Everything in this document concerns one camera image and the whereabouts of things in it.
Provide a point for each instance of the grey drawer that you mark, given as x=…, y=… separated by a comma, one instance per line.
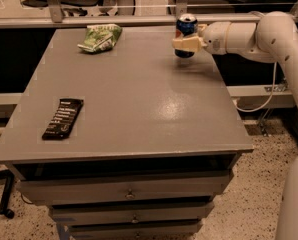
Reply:
x=125, y=188
x=128, y=230
x=132, y=213

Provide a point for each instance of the middle grey drawer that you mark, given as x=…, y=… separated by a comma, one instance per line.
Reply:
x=132, y=213

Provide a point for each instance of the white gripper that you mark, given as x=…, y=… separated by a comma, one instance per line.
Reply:
x=214, y=38

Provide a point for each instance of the top grey drawer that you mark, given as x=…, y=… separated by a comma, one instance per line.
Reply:
x=125, y=188

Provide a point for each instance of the metal railing frame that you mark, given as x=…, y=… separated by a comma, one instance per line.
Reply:
x=53, y=14

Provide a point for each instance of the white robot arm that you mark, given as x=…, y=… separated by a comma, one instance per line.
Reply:
x=273, y=39

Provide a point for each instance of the green chip bag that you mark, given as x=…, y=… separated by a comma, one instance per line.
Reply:
x=100, y=38

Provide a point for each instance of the blue pepsi can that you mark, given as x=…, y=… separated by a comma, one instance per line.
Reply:
x=186, y=25

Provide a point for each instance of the black chair base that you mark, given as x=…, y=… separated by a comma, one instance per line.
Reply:
x=8, y=178

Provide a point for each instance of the grey drawer cabinet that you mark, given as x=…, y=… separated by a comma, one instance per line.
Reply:
x=145, y=112

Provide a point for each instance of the bottom grey drawer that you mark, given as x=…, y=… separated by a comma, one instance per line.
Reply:
x=128, y=230

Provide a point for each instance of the black snack bar wrapper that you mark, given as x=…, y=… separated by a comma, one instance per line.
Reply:
x=62, y=123

